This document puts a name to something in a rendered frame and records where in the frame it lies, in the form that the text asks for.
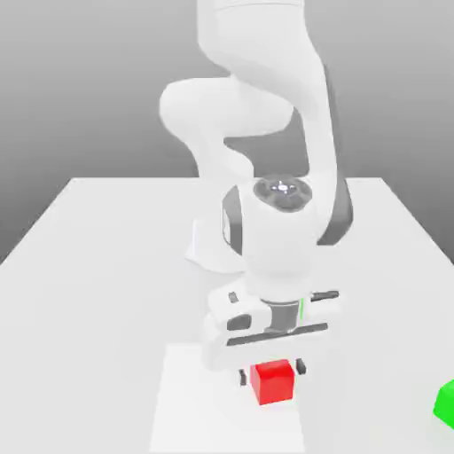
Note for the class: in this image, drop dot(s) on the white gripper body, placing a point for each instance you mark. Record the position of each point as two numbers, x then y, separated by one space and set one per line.
220 349

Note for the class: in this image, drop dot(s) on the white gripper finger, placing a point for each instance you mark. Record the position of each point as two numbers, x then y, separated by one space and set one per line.
300 366
243 378

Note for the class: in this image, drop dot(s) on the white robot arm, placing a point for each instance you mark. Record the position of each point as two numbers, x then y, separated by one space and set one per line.
283 241

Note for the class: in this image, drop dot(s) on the small red cube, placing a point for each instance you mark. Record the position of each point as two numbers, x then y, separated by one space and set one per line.
273 385

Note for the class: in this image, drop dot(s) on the small green cube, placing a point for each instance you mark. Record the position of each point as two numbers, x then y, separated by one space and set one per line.
445 404

